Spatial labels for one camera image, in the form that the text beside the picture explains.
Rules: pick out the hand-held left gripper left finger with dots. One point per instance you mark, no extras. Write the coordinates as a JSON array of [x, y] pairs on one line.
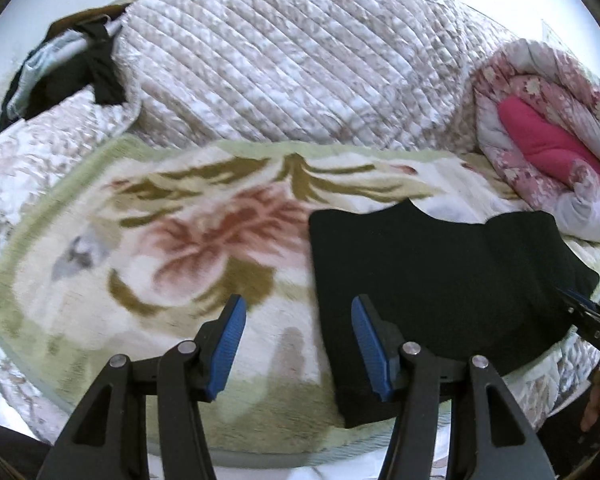
[[227, 340]]

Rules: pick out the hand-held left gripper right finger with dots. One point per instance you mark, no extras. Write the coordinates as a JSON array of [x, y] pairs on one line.
[[367, 345]]

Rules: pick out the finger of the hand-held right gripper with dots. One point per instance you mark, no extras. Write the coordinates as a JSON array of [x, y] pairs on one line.
[[576, 316], [582, 302]]

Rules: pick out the black pants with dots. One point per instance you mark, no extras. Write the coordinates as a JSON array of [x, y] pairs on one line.
[[430, 270]]

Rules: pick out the floral fleece blanket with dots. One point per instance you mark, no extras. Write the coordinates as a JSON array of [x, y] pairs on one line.
[[180, 240]]

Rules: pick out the pink floral rolled quilt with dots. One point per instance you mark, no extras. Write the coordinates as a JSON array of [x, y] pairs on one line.
[[520, 170]]

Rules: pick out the pink cloth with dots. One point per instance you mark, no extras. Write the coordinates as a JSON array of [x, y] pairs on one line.
[[545, 140]]

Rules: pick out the quilted beige bedspread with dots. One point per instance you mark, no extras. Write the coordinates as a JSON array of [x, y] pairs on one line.
[[290, 60]]

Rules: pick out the dark clothes pile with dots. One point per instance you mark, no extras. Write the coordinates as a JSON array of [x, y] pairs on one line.
[[100, 75]]

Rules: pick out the white plastic hanger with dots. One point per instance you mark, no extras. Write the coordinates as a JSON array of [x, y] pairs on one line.
[[102, 34]]

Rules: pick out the light blue cloth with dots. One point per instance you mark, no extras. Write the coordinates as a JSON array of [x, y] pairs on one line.
[[37, 62]]

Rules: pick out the brown cloth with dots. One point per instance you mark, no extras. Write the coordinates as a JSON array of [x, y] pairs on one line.
[[90, 14]]

